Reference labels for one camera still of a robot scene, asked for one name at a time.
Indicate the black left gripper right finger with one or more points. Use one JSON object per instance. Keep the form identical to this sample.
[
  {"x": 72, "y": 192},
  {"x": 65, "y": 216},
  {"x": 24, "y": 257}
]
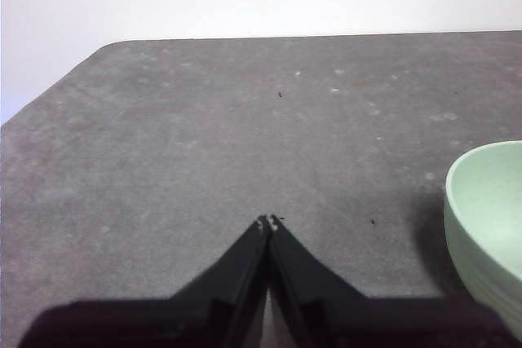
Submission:
[{"x": 302, "y": 270}]

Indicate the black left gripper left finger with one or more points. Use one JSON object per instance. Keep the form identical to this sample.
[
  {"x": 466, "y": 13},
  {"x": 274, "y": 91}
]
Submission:
[{"x": 238, "y": 270}]

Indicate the green ribbed bowl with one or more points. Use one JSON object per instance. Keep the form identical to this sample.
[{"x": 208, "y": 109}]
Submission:
[{"x": 489, "y": 221}]

